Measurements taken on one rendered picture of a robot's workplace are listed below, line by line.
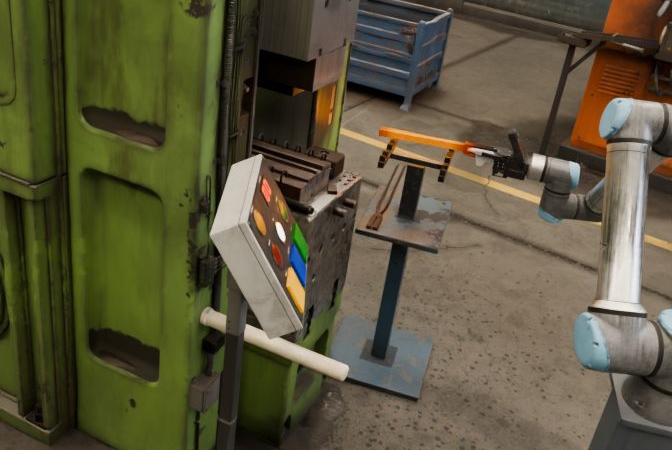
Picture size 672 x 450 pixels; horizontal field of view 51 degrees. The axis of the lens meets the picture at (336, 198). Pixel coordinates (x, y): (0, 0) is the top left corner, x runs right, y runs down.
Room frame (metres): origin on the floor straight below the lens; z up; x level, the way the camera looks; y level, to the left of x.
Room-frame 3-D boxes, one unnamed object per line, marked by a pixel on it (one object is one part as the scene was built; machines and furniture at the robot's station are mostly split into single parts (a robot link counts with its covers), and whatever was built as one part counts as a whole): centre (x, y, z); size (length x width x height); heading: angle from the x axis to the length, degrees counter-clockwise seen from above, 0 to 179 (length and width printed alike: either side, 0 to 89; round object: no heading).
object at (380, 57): (6.10, -0.08, 0.36); 1.20 x 0.80 x 0.72; 67
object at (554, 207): (2.26, -0.76, 0.86); 0.12 x 0.09 x 0.12; 94
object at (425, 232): (2.37, -0.27, 0.67); 0.40 x 0.30 x 0.02; 168
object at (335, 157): (2.12, 0.06, 0.95); 0.12 x 0.08 x 0.06; 69
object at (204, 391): (1.64, 0.31, 0.36); 0.09 x 0.07 x 0.12; 159
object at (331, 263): (2.06, 0.25, 0.69); 0.56 x 0.38 x 0.45; 69
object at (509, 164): (2.30, -0.58, 0.96); 0.12 x 0.08 x 0.09; 78
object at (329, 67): (2.00, 0.26, 1.32); 0.42 x 0.20 x 0.10; 69
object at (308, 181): (2.00, 0.26, 0.96); 0.42 x 0.20 x 0.09; 69
